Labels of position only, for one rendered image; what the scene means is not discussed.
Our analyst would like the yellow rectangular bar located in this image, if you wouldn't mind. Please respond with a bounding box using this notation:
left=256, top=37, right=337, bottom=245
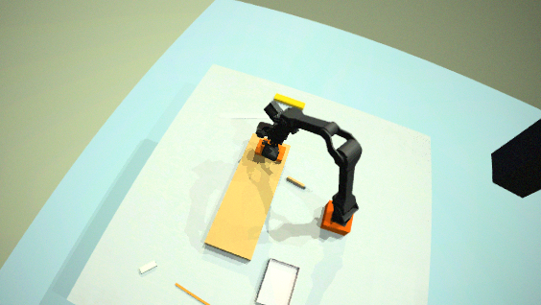
left=274, top=94, right=306, bottom=109

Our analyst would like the orange rectangular panel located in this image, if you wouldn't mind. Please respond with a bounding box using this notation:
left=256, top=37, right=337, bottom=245
left=205, top=133, right=291, bottom=261

